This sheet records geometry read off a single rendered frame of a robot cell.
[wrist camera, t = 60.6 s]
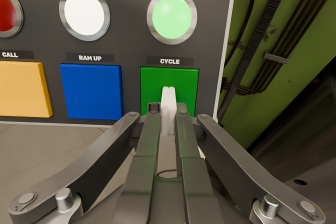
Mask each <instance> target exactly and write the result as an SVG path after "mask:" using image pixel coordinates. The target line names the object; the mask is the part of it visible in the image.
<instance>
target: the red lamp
mask: <svg viewBox="0 0 336 224"><path fill-rule="evenodd" d="M16 19H17V14H16V10H15V7H14V5H13V3H12V1H11V0H0V32H5V31H8V30H10V29H11V28H13V26H14V25H15V23H16Z"/></svg>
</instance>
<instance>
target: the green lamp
mask: <svg viewBox="0 0 336 224"><path fill-rule="evenodd" d="M191 19H192V16H191V10H190V8H189V6H188V4H187V3H186V2H185V1H184V0H160V1H159V2H158V3H157V4H156V6H155V8H154V10H153V15H152V20H153V25H154V27H155V29H156V31H157V32H158V33H159V34H160V35H162V36H163V37H165V38H168V39H176V38H179V37H180V36H182V35H183V34H184V33H185V32H186V31H187V30H188V28H189V26H190V24H191Z"/></svg>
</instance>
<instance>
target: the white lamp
mask: <svg viewBox="0 0 336 224"><path fill-rule="evenodd" d="M64 13H65V17H66V20H67V22H68V24H69V25H70V26H71V27H72V28H73V29H74V30H75V31H76V32H78V33H80V34H82V35H92V34H95V33H96V32H98V31H99V30H100V29H101V27H102V25H103V22H104V12H103V9H102V6H101V4H100V3H99V1H98V0H67V1H66V3H65V7H64Z"/></svg>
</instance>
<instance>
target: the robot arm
mask: <svg viewBox="0 0 336 224"><path fill-rule="evenodd" d="M160 134H161V135H165V136H166V135H169V136H174V135H175V139H174V142H175V152H176V171H177V177H173V178H164V177H160V176H157V167H158V156H159V144H160ZM138 141H139V142H138ZM137 143H138V146H137V150H136V153H135V155H133V156H132V158H131V162H130V165H129V168H128V172H127V175H126V178H125V182H124V184H122V185H120V186H119V187H118V188H117V189H115V190H114V191H113V192H112V193H110V194H109V195H108V196H107V197H105V198H104V199H103V200H102V201H100V202H99V203H98V204H97V205H95V206H94V207H93V208H92V209H90V207H91V206H92V205H93V204H94V202H95V201H96V200H97V198H98V197H99V195H100V194H101V193H102V191H103V190H104V189H105V187H106V186H107V184H108V183H109V182H110V180H111V179H112V177H113V176H114V175H115V173H116V172H117V170H118V169H119V168H120V166H121V165H122V163H123V162H124V161H125V159H126V158H127V157H128V155H129V154H130V152H131V151H132V150H133V148H134V147H135V145H136V144H137ZM199 148H200V150H201V151H202V153H203V154H204V156H205V157H206V159H207V160H208V162H209V163H210V165H211V167H212V168H213V170H214V171H215V173H216V174H217V176H218V177H219V179H220V180H221V182H222V183H223V185H224V186H225V188H226V190H227V191H228V193H229V194H230V196H231V197H232V199H233V200H234V202H235V203H236V205H237V206H238V208H239V209H240V211H241V212H242V213H241V212H240V211H239V210H238V209H237V208H236V207H235V206H233V205H232V204H231V203H230V202H229V201H228V200H227V199H226V198H224V197H223V196H222V195H221V194H220V193H219V192H218V191H217V190H215V189H214V188H213V187H212V184H211V180H210V177H209V173H208V170H207V166H206V162H205V159H204V158H203V157H201V155H200V151H199ZM89 209H90V210H89ZM88 210H89V211H88ZM87 211H88V212H87ZM86 212H87V213H86ZM8 213H9V215H10V218H11V220H12V223H13V224H324V223H325V220H326V217H325V215H324V212H323V211H322V210H321V209H320V208H319V207H318V206H317V205H316V204H314V203H313V202H312V201H310V200H309V199H307V198H306V197H304V196H303V195H301V194H300V193H298V192H296V191H295V190H293V189H292V188H290V187H289V186H287V185H286V184H284V183H283V182H281V181H279V180H278V179H276V178H275V177H273V176H272V175H271V174H270V173H269V172H268V171H267V170H266V169H265V168H264V167H262V166H261V165H260V164H259V163H258V162H257V161H256V160H255V159H254V158H253V157H252V156H251V155H250V154H249V153H248V152H247V151H246V150H245V149H244V148H243V147H242V146H241V145H240V144H239V143H238V142H237V141H236V140H234V139H233V138H232V137H231V136H230V135H229V134H228V133H227V132H226V131H225V130H224V129H223V128H222V127H221V126H220V125H219V124H218V123H217V122H216V121H215V120H214V119H213V118H212V117H211V116H209V115H207V114H199V115H197V118H196V117H192V116H190V113H189V112H188V110H187V106H186V104H185V103H181V102H176V95H175V88H174V87H169V88H168V86H164V87H163V90H162V98H161V102H149V103H148V104H147V114H146V115H142V116H140V114H139V113H138V112H134V111H132V112H128V113H126V114H125V115H124V116H123V117H122V118H121V119H120V120H118V121H117V122H116V123H115V124H114V125H113V126H112V127H110V128H109V129H108V130H107V131H106V132H105V133H104V134H102V135H101V136H100V137H99V138H98V139H97V140H96V141H94V142H93V143H92V144H91V145H90V146H89V147H88V148H86V149H85V150H84V151H83V152H82V153H81V154H80V155H78V156H77V157H76V158H75V159H74V160H73V161H72V162H70V163H69V164H68V165H67V166H66V167H65V168H64V169H62V170H60V171H59V172H57V173H55V174H53V175H52V176H50V177H48V178H46V179H44V180H43V181H41V182H39V183H37V184H36V185H34V186H32V187H30V188H29V189H27V190H25V191H23V192H22V193H20V194H19V195H17V196H16V197H15V198H14V199H13V200H12V201H11V202H10V203H9V206H8Z"/></svg>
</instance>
